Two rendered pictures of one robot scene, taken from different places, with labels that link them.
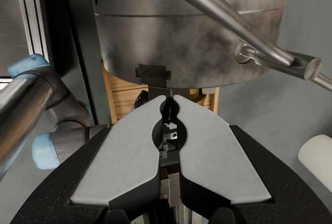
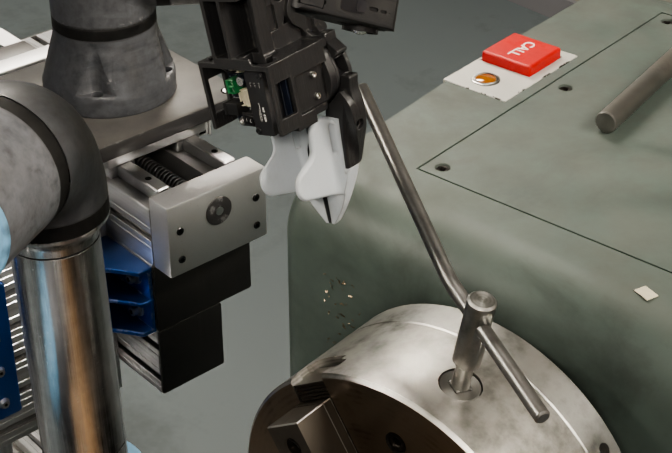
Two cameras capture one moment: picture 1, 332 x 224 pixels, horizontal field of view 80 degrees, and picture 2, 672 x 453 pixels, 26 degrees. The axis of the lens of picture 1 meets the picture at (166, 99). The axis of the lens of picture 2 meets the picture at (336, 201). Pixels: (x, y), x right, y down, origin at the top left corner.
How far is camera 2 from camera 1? 1.11 m
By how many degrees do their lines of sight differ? 87
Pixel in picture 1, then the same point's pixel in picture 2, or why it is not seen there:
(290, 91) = not seen: outside the picture
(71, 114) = not seen: outside the picture
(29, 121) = (101, 364)
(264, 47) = (440, 258)
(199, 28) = (418, 333)
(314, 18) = not seen: outside the picture
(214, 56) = (412, 360)
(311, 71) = (476, 295)
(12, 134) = (102, 316)
